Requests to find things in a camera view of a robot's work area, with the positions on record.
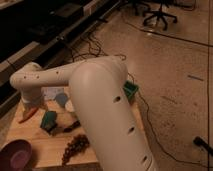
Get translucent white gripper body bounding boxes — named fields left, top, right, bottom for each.
left=21, top=89, right=46, bottom=112

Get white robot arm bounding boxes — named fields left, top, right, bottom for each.
left=10, top=56, right=159, bottom=171

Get teal sponge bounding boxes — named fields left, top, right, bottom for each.
left=40, top=111, right=57, bottom=131

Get purple bowl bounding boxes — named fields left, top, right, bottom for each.
left=0, top=139, right=32, bottom=171

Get orange carrot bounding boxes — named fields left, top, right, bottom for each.
left=19, top=107, right=38, bottom=124

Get light blue cloth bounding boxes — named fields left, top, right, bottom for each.
left=42, top=87, right=70, bottom=109

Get wooden board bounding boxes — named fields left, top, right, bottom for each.
left=0, top=79, right=147, bottom=169

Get white cup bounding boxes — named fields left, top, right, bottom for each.
left=65, top=100, right=75, bottom=113

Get bunch of dark grapes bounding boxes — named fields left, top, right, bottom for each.
left=62, top=134, right=90, bottom=166

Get green plastic tray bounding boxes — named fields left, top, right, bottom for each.
left=123, top=81, right=139, bottom=102

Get black office chair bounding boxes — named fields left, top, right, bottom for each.
left=127, top=0, right=178, bottom=31

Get black object on floor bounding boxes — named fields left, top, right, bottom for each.
left=193, top=136, right=213, bottom=156

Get black-handled knife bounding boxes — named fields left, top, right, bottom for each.
left=63, top=120, right=81, bottom=133

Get black floor cables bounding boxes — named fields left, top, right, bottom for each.
left=56, top=33, right=208, bottom=168

